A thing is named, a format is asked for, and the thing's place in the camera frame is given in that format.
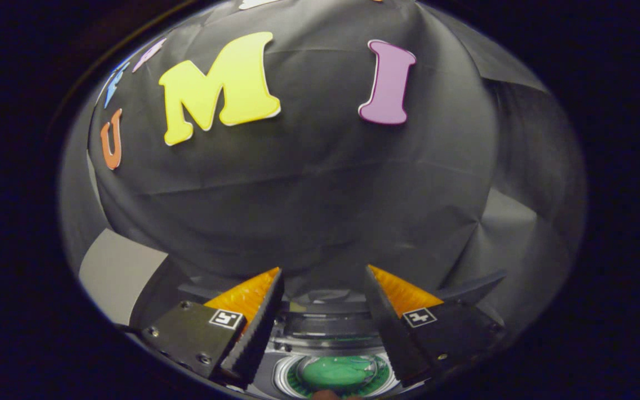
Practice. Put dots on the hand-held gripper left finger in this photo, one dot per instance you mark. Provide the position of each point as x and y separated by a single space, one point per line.
256 344

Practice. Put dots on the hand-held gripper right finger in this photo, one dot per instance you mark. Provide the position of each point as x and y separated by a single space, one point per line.
392 339

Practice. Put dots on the green polo shirt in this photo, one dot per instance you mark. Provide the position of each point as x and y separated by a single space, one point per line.
336 371

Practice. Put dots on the dark washing machine lid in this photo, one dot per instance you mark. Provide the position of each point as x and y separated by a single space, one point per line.
325 328

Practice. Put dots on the light grey stand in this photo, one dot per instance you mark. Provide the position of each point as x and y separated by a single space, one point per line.
117 272

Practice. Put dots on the black backdrop cloth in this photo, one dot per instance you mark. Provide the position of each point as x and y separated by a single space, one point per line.
309 183

